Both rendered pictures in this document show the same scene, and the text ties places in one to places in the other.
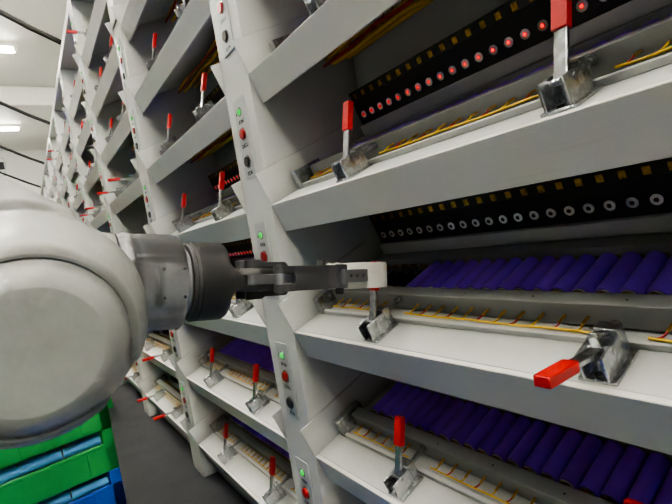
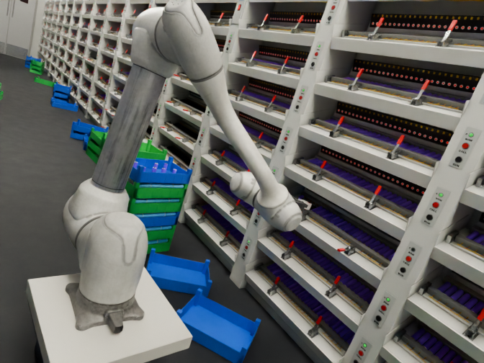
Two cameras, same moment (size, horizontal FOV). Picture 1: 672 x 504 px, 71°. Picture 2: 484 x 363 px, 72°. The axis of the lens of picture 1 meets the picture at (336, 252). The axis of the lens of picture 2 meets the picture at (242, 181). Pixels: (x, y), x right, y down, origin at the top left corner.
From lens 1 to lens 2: 0.96 m
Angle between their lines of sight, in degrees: 14
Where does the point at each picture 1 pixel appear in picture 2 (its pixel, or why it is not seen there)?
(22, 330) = (295, 221)
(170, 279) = not seen: hidden behind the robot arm
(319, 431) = (261, 232)
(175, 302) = not seen: hidden behind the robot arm
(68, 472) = (168, 207)
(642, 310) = (360, 245)
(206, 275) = not seen: hidden behind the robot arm
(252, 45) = (305, 117)
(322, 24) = (331, 142)
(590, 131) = (369, 215)
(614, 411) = (346, 259)
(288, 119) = (301, 142)
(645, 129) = (375, 221)
